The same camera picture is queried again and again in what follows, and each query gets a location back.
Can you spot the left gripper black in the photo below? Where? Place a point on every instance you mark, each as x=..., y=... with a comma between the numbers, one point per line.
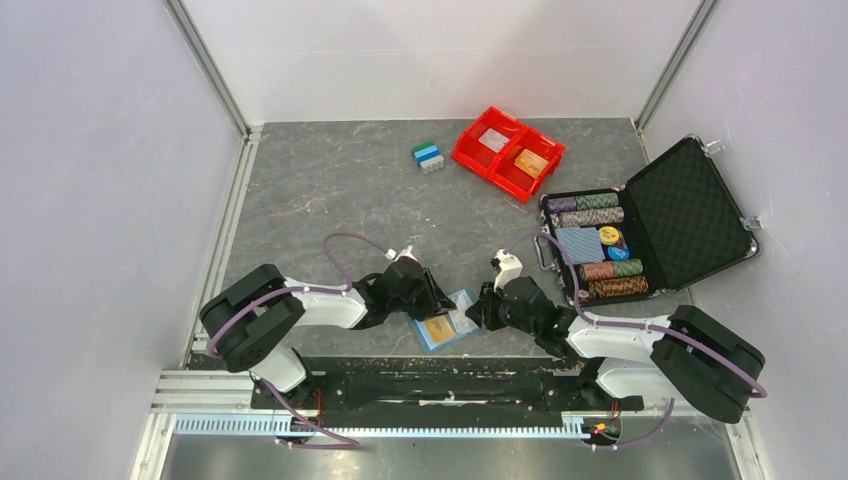
x=435, y=300

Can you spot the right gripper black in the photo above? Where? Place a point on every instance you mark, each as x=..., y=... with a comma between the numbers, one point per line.
x=483, y=310

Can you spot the orange credit card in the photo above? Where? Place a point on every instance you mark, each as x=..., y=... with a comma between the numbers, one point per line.
x=437, y=331
x=530, y=163

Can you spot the blue card holder wallet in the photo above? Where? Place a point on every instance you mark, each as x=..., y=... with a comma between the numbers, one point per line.
x=463, y=300

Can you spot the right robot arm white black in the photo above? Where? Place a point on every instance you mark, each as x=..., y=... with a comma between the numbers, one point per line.
x=685, y=355

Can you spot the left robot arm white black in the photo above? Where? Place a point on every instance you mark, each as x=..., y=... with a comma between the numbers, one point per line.
x=247, y=322

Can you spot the blue playing card deck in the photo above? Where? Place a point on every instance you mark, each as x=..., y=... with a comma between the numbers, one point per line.
x=582, y=244

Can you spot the white card in bin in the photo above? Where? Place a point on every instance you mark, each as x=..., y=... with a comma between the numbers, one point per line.
x=493, y=140

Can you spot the orange green chip row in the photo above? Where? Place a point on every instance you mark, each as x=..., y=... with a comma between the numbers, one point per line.
x=610, y=270

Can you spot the purple green chip row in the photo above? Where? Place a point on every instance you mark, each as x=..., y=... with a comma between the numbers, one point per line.
x=582, y=202

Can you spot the orange brown chip row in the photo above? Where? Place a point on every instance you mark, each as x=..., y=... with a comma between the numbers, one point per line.
x=617, y=288

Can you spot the stacked green blue white blocks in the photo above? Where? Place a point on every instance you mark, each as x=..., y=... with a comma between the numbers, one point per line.
x=428, y=157

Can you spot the blue dealer chip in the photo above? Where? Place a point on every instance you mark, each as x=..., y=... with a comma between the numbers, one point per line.
x=618, y=253

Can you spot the yellow dealer chip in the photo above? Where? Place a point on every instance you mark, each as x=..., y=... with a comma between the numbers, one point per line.
x=609, y=235

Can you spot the purple brown chip row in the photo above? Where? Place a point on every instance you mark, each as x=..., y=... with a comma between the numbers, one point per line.
x=590, y=217

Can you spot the red divided plastic bin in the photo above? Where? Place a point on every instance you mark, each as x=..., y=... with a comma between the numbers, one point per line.
x=498, y=169

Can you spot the black poker chip case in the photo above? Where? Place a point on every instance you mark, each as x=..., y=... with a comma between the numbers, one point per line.
x=680, y=220

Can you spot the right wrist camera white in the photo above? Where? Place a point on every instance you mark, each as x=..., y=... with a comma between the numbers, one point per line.
x=507, y=266

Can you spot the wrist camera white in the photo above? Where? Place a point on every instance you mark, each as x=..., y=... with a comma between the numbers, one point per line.
x=507, y=266
x=407, y=253

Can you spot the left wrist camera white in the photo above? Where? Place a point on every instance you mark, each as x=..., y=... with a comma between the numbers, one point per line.
x=407, y=253

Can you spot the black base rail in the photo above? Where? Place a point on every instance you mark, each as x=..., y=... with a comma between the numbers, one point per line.
x=451, y=392

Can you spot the aluminium frame post left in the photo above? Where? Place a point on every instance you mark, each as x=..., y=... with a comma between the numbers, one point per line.
x=203, y=57

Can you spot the aluminium frame post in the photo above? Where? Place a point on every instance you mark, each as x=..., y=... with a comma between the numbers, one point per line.
x=203, y=57
x=685, y=45

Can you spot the aluminium frame post right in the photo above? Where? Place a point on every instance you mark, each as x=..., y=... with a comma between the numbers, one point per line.
x=685, y=45

